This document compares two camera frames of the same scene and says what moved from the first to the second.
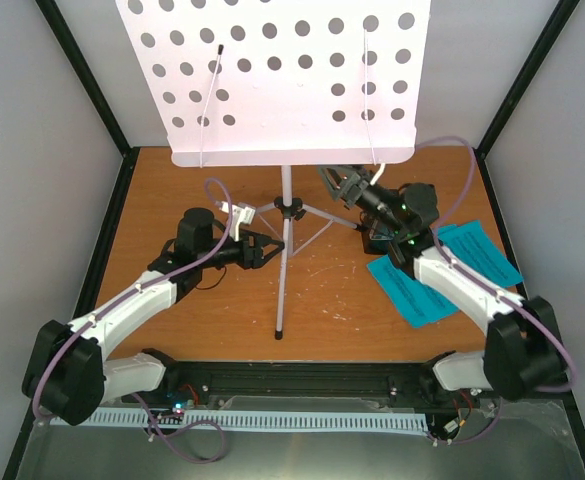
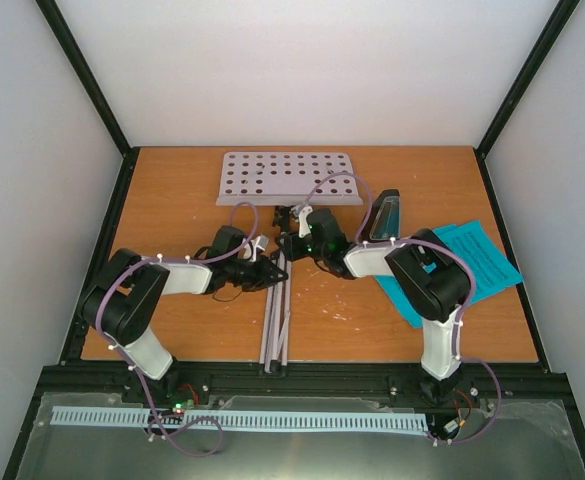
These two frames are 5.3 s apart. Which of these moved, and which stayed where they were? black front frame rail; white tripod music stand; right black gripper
Moved: white tripod music stand; right black gripper
Stayed: black front frame rail
